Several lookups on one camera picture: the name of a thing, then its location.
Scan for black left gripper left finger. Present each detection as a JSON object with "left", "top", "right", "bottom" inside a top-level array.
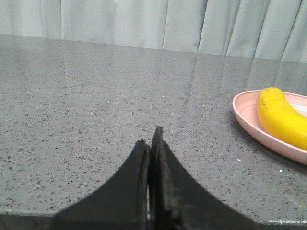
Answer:
[{"left": 49, "top": 140, "right": 150, "bottom": 230}]

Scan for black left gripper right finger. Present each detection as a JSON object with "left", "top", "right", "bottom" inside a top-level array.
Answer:
[{"left": 150, "top": 126, "right": 258, "bottom": 230}]

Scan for yellow banana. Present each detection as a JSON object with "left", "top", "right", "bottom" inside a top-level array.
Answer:
[{"left": 257, "top": 87, "right": 307, "bottom": 150}]

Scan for pink plate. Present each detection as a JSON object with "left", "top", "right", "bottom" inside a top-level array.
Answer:
[{"left": 232, "top": 90, "right": 307, "bottom": 165}]

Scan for pale curtain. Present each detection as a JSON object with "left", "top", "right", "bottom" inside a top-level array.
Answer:
[{"left": 0, "top": 0, "right": 307, "bottom": 62}]

